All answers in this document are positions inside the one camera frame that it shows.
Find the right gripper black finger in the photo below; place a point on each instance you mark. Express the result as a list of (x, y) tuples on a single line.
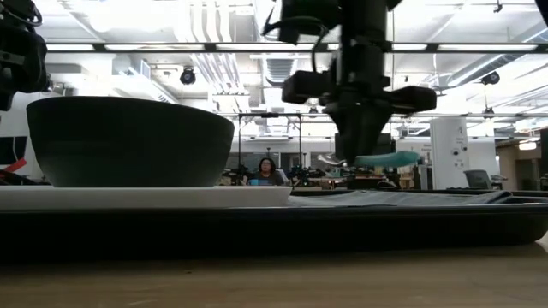
[(349, 128), (372, 124)]

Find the grey cloth napkin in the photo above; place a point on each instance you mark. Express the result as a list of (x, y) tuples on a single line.
[(406, 199)]

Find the black bowl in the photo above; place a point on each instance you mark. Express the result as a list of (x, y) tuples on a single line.
[(128, 145)]

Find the white round plate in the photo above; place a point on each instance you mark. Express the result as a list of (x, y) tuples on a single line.
[(171, 197)]

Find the black plastic serving tray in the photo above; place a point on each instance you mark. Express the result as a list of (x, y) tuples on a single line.
[(257, 231)]

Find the white pillar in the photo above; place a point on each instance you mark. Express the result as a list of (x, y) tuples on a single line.
[(449, 154)]

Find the person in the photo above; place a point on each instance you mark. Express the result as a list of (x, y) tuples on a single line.
[(267, 175)]

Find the red object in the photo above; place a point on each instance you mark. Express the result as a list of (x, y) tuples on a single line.
[(17, 166)]

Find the small blue container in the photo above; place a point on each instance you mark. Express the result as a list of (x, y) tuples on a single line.
[(254, 182)]

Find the small black ceiling spotlight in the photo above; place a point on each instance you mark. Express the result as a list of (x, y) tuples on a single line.
[(488, 112)]

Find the grey office chair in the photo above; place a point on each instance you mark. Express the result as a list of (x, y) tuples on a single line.
[(477, 179)]

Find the black aluminium table frame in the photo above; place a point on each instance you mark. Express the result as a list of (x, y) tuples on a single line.
[(99, 47)]

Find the black wall screen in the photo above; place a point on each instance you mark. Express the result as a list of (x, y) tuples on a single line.
[(13, 149)]

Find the white round air duct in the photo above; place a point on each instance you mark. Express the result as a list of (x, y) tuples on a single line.
[(259, 13)]

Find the glowing wall lamp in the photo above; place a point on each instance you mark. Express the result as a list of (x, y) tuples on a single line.
[(527, 146)]

